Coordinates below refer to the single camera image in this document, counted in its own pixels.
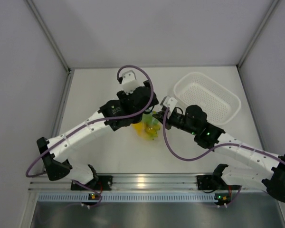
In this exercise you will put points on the green fake vegetable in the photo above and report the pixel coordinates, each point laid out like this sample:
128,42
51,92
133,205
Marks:
149,120

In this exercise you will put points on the white slotted cable duct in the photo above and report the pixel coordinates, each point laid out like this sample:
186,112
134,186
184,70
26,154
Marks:
131,197

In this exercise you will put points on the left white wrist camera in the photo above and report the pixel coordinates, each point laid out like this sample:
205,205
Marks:
128,82

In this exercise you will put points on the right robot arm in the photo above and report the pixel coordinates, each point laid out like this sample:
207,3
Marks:
265,172

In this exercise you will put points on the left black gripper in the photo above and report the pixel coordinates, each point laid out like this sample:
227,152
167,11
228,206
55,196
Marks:
122,95

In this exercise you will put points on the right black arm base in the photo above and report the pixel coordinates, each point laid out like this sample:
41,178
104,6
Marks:
210,183

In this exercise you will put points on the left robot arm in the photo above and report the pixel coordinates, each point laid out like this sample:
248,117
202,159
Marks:
56,151

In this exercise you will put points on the aluminium mounting rail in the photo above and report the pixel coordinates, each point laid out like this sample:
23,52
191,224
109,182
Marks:
127,182

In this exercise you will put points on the yellow fake banana bunch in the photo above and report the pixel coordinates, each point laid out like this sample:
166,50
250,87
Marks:
152,131

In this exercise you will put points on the white perforated plastic basket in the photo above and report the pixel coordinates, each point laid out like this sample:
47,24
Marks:
220,104

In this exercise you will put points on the clear zip top bag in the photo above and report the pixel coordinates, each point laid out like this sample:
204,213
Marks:
144,123

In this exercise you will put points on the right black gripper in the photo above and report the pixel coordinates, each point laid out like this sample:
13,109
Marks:
169,117

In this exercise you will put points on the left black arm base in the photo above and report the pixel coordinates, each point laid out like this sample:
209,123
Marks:
97,183

